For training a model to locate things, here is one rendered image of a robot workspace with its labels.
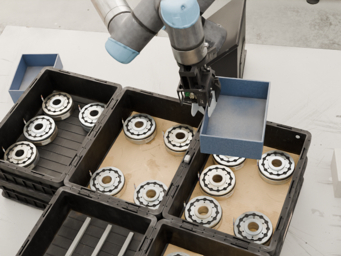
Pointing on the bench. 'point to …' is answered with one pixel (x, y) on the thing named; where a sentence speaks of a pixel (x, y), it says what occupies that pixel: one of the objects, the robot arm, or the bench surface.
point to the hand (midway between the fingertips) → (207, 108)
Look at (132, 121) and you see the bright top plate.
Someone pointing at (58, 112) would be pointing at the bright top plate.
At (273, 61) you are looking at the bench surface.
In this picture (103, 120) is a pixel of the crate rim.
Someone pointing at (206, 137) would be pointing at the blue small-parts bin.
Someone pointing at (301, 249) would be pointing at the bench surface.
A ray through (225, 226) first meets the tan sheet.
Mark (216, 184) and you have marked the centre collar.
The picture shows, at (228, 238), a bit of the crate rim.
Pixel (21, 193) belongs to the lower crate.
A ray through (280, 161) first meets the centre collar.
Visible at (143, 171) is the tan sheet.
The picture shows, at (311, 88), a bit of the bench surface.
